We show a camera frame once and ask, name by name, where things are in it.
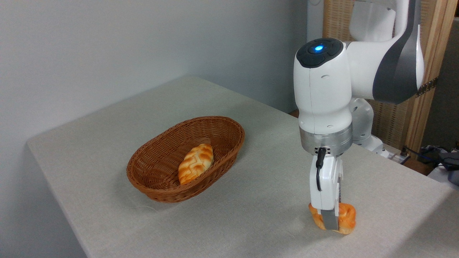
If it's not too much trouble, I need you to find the round knotted bread bun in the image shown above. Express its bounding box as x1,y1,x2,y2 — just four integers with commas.
308,202,357,235

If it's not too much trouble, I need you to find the white box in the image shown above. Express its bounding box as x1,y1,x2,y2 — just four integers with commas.
427,164,459,191

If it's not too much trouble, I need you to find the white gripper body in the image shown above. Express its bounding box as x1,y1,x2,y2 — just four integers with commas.
309,153,344,211

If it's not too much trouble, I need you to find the grey fabric tablecloth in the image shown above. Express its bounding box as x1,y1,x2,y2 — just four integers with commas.
27,76,459,258

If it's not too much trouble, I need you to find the black power cable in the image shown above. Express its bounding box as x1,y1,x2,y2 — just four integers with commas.
401,145,459,169

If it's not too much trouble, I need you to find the brown oval wicker basket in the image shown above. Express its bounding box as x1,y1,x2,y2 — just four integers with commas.
126,115,245,204

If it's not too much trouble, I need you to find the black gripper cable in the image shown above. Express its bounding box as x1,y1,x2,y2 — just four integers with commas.
315,147,327,192

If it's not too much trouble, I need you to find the dark metal screen hinge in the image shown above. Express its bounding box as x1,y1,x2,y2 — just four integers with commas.
417,77,439,98

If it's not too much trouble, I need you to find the dark blue-grey cloth bundle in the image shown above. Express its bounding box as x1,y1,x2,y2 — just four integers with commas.
418,144,459,186

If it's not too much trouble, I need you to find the oblong braided bread loaf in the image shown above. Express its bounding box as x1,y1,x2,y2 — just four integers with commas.
178,143,214,186

